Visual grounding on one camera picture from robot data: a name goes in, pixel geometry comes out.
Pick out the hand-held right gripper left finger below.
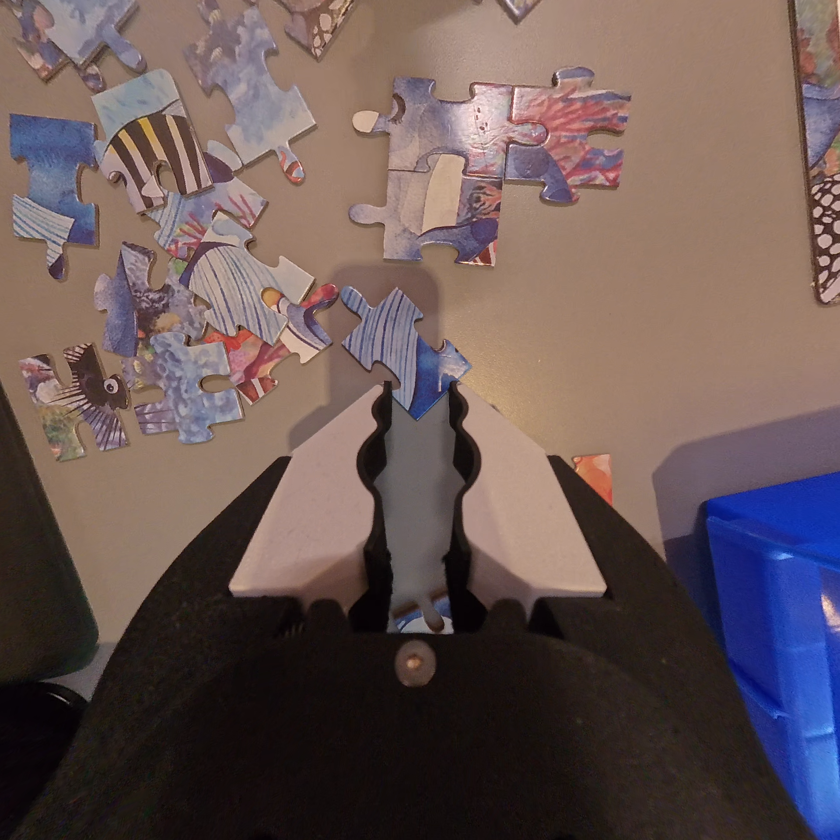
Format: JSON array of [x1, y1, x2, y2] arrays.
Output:
[[228, 385, 396, 634]]

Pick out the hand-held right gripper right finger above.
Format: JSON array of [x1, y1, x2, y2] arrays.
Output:
[[443, 384, 606, 634]]

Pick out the blue striped puzzle piece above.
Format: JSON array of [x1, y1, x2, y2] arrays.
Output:
[[340, 287, 473, 422]]

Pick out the blue white-patch puzzle piece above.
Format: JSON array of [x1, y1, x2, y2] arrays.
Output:
[[348, 154, 505, 266]]

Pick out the black white spotted puzzle piece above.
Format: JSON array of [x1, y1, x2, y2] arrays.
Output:
[[274, 0, 357, 63]]

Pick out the blue plastic bin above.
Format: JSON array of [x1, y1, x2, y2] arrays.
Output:
[[701, 471, 840, 840]]

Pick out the pile of loose puzzle pieces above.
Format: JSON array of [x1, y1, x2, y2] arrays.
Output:
[[8, 0, 614, 506]]

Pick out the puzzle frame board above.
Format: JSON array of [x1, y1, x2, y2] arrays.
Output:
[[787, 0, 840, 306]]

